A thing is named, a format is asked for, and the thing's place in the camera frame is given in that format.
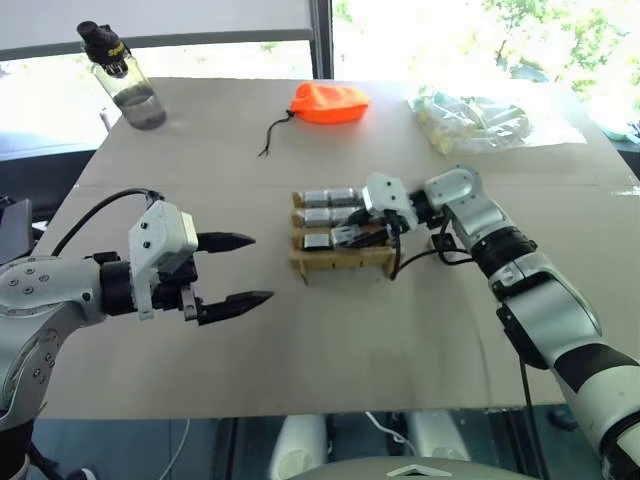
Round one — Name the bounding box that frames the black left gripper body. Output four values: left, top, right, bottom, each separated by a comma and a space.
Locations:
149, 256, 206, 324

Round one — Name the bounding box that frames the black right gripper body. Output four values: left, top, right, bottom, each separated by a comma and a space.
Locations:
368, 208, 402, 239

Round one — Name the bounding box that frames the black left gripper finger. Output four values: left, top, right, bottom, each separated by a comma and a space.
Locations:
194, 231, 258, 255
197, 290, 276, 328

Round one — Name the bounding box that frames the wooden battery holder tray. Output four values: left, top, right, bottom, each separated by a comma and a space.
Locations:
287, 189, 402, 287

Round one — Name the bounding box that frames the clear plastic bag of items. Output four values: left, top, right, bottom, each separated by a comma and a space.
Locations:
406, 86, 589, 157

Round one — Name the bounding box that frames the white rounded robot leg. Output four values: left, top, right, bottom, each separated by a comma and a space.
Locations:
268, 413, 330, 480
403, 410, 472, 462

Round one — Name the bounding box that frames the dark flat screen device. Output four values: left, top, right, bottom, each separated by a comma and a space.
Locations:
0, 197, 35, 266

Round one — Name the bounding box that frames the clear bottle with black cap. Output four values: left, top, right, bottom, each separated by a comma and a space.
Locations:
76, 20, 168, 132

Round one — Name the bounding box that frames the grey robot torso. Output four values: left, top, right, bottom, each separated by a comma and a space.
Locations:
298, 455, 545, 480

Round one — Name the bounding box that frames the pale green cloth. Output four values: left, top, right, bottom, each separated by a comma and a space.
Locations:
596, 118, 640, 145

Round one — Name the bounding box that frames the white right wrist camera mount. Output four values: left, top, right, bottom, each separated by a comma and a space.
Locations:
361, 172, 419, 233

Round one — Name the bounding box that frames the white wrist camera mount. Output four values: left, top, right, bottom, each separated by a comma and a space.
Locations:
127, 199, 201, 322
361, 172, 419, 233

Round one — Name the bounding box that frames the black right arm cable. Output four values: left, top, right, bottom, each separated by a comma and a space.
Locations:
385, 211, 477, 282

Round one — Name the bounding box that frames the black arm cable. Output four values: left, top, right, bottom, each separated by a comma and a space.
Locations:
51, 187, 165, 257
385, 211, 477, 282

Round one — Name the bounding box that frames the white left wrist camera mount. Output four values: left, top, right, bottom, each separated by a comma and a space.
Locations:
127, 199, 201, 322

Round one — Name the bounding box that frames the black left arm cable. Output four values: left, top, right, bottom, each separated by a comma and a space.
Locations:
51, 187, 165, 257

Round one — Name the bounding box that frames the orange drawstring pouch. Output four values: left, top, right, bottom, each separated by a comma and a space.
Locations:
256, 81, 373, 159

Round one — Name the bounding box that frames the thin white cable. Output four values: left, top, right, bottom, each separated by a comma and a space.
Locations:
163, 416, 194, 480
363, 410, 417, 457

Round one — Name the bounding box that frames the grey window frame post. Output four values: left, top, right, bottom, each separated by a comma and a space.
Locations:
306, 0, 336, 80

